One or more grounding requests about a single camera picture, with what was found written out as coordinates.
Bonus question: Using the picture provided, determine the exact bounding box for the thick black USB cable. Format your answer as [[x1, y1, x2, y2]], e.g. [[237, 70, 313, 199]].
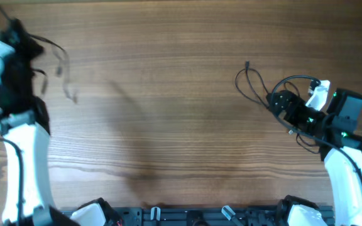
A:
[[26, 33, 79, 104]]

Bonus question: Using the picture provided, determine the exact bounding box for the right camera black cable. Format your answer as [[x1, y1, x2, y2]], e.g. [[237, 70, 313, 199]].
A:
[[268, 74, 362, 226]]

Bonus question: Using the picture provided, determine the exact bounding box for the left camera black cable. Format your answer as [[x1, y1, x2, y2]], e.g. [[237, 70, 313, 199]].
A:
[[0, 137, 25, 226]]

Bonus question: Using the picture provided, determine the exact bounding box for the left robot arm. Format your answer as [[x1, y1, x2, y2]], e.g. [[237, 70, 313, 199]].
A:
[[0, 19, 76, 225]]

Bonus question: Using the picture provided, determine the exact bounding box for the camera black cable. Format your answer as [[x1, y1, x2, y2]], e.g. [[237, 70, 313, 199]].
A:
[[0, 137, 25, 226], [268, 74, 362, 226]]

